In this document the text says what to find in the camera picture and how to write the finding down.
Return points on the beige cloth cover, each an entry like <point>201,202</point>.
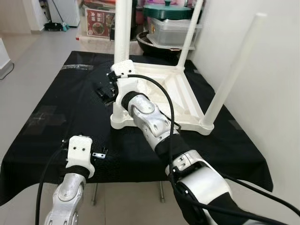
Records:
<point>96,44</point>

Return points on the dark green pot lid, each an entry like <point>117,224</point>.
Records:
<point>168,11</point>

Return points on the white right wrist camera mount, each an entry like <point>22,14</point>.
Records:
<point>124,70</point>

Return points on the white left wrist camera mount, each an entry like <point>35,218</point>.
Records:
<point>79,154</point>

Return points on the black tablecloth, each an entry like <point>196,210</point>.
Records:
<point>56,131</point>

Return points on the black dustpan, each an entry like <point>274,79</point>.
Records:
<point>51,27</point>

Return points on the white plastic table leg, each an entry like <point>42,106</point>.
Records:
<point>234,65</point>
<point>123,33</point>
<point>190,37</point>

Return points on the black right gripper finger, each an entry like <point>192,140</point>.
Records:
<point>101,93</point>

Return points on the broom with teal head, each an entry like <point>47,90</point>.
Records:
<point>63,26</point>

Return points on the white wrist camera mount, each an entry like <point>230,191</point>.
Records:
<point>124,70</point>
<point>79,154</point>

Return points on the clear plastic bin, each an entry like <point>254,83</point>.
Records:
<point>171,33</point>

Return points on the black wok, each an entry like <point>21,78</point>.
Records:
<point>145,46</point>

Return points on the clear tape strip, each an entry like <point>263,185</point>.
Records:
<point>79,67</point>

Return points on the white plastic children tabletop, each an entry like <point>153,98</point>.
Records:
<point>183,98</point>

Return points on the white appliance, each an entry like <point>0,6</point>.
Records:
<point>68,11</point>

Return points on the storage box with orange lid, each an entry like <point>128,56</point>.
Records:
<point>98,3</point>

